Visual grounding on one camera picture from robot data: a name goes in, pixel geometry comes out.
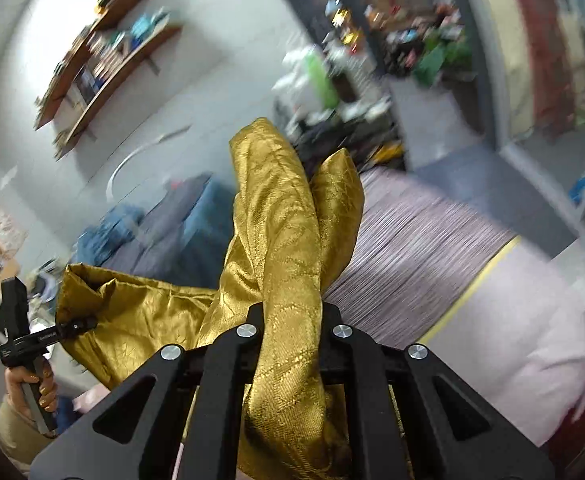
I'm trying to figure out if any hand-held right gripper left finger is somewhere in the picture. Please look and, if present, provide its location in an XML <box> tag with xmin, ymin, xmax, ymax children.
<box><xmin>31</xmin><ymin>305</ymin><xmax>268</xmax><ymax>480</ymax></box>

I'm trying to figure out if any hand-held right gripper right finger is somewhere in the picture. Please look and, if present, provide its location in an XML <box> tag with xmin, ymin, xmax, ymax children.
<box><xmin>317</xmin><ymin>302</ymin><xmax>556</xmax><ymax>480</ymax></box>

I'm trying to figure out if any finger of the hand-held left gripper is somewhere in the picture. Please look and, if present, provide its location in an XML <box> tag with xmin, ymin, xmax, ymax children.
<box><xmin>55</xmin><ymin>316</ymin><xmax>98</xmax><ymax>342</ymax></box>

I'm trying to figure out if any gold satin jacket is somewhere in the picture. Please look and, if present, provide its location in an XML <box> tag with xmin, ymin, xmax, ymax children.
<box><xmin>55</xmin><ymin>117</ymin><xmax>413</xmax><ymax>480</ymax></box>

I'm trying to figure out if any person's left forearm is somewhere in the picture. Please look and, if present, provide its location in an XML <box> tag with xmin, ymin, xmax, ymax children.
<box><xmin>0</xmin><ymin>395</ymin><xmax>58</xmax><ymax>466</ymax></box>

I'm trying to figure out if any person's left hand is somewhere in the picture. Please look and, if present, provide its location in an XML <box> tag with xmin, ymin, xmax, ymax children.
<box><xmin>3</xmin><ymin>357</ymin><xmax>58</xmax><ymax>418</ymax></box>

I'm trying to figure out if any blue ruffled bedding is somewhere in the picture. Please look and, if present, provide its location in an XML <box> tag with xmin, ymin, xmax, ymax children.
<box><xmin>75</xmin><ymin>204</ymin><xmax>146</xmax><ymax>267</ymax></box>

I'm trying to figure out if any grey striped quilt yellow trim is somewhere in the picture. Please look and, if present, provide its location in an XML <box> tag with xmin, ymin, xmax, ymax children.
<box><xmin>323</xmin><ymin>167</ymin><xmax>585</xmax><ymax>448</ymax></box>

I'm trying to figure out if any white curved hoop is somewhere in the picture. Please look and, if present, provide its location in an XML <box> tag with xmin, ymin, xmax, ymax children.
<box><xmin>107</xmin><ymin>127</ymin><xmax>192</xmax><ymax>202</ymax></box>

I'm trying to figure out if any black metal rack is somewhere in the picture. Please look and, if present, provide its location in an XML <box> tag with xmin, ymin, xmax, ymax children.
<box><xmin>275</xmin><ymin>100</ymin><xmax>406</xmax><ymax>171</ymax></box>

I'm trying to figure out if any row of books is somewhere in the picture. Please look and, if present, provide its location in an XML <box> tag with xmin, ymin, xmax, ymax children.
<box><xmin>47</xmin><ymin>0</ymin><xmax>170</xmax><ymax>111</ymax></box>

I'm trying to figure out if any green bottle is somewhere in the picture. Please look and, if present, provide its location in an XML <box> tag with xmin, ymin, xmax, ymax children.
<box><xmin>305</xmin><ymin>52</ymin><xmax>341</xmax><ymax>111</ymax></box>

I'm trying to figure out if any row of white bottles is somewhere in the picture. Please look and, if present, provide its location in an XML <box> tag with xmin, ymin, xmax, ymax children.
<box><xmin>272</xmin><ymin>47</ymin><xmax>323</xmax><ymax>117</ymax></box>

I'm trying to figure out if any cluttered dark shelving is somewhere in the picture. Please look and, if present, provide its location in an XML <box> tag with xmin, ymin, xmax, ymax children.
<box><xmin>317</xmin><ymin>0</ymin><xmax>478</xmax><ymax>92</ymax></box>

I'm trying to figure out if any red patterned curtain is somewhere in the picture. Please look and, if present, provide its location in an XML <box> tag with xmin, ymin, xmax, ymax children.
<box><xmin>503</xmin><ymin>0</ymin><xmax>579</xmax><ymax>142</ymax></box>

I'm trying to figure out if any wooden wall shelf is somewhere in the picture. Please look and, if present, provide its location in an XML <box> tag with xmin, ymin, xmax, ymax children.
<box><xmin>35</xmin><ymin>0</ymin><xmax>153</xmax><ymax>127</ymax></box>
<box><xmin>55</xmin><ymin>25</ymin><xmax>183</xmax><ymax>161</ymax></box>

